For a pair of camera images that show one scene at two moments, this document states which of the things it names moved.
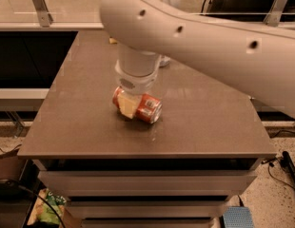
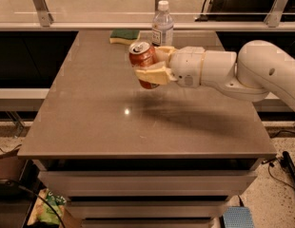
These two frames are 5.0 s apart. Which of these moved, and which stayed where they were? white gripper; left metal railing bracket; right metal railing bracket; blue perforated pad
Moved: white gripper
Stayed: left metal railing bracket; right metal railing bracket; blue perforated pad
